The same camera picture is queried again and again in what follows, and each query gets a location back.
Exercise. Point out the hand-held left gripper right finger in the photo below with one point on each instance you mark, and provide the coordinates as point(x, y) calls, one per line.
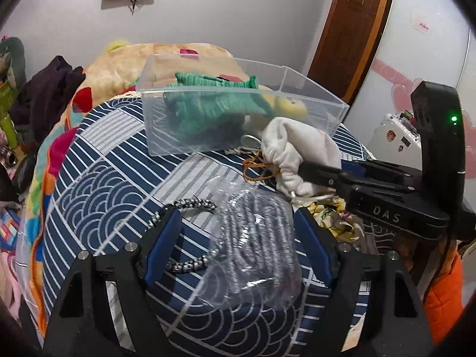
point(315, 247)

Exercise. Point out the white wardrobe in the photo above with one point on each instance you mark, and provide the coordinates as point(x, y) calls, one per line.
point(427, 37)

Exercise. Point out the white cloth pouch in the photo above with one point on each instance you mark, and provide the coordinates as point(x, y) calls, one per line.
point(293, 145)

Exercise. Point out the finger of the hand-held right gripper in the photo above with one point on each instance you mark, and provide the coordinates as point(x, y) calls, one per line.
point(323, 176)
point(379, 169)

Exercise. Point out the brown wooden door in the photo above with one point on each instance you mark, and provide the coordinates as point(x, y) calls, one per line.
point(346, 33)

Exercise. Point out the yellow plush toy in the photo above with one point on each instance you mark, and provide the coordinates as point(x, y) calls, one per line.
point(292, 107)

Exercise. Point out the green bottle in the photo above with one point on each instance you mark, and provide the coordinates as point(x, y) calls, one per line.
point(9, 126)

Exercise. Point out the green plush toy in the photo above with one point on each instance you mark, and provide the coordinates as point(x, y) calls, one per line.
point(13, 57)

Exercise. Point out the green knitted cloth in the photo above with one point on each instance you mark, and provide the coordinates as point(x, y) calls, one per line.
point(208, 104)

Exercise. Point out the clear plastic box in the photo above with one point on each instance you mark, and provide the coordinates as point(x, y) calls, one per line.
point(193, 134)

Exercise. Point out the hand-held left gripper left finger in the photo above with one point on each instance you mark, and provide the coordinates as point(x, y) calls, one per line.
point(163, 247)

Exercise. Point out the yellow floral cloth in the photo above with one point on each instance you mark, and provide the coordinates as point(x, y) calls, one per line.
point(334, 215)

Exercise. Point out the colourful printed blanket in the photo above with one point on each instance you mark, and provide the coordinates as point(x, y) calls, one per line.
point(111, 70)

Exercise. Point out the blue patterned quilt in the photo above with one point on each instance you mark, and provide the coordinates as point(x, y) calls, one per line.
point(111, 193)

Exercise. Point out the white suitcase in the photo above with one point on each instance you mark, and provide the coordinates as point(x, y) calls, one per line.
point(394, 137)

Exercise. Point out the dark clothing pile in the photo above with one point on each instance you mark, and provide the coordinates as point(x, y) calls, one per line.
point(48, 89)

